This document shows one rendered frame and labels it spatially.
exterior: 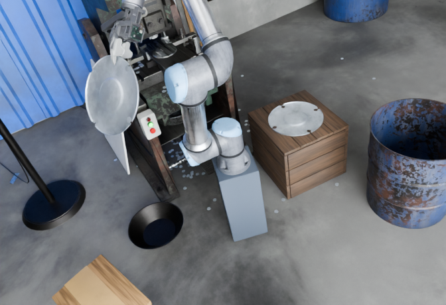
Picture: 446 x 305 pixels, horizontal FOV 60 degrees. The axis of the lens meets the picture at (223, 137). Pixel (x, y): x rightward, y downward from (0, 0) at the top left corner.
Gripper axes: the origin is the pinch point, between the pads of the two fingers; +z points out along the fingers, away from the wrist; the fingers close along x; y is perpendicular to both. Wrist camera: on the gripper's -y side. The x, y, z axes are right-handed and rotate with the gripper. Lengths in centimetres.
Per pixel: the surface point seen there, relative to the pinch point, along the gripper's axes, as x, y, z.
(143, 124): 41.8, -15.8, 21.3
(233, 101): 86, 4, -1
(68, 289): 10, -7, 90
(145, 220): 70, -23, 74
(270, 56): 201, -32, -54
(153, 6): 40, -25, -35
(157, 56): 49, -23, -13
